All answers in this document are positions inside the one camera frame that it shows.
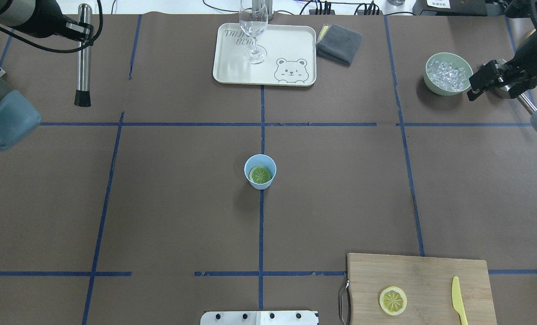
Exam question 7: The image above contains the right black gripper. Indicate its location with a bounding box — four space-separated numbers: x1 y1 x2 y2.
467 60 537 101

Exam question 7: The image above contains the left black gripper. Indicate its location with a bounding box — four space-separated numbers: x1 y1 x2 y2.
23 0 94 42

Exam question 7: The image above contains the steel muddler black tip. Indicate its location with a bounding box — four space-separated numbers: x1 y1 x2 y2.
74 3 93 107

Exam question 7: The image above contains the yellow lemon slice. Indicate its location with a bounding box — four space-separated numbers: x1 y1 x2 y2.
248 165 272 184

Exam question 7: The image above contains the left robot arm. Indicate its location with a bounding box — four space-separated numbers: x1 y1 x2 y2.
0 0 104 151

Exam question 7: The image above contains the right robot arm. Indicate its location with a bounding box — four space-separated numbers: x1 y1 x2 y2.
467 0 537 101

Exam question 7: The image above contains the light blue cup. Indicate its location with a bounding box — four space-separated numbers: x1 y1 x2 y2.
244 154 277 190

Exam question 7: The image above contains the metal ice scoop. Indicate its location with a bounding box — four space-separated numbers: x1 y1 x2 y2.
494 83 537 115

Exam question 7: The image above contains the green bowl of ice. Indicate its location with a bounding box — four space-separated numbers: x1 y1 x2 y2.
423 53 473 96

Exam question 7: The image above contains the grey folded cloth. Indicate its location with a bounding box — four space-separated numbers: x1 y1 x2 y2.
316 24 363 66

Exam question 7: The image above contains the clear wine glass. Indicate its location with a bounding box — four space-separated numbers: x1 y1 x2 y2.
238 0 269 65

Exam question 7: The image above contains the wooden cutting board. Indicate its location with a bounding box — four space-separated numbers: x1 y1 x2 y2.
339 253 497 325

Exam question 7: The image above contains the cream bear tray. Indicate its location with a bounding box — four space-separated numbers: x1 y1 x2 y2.
213 23 317 87

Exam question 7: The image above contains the yellow plastic knife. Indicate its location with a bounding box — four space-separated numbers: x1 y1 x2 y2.
451 276 468 325

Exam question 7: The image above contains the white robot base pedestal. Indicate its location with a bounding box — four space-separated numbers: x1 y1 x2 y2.
200 310 319 325

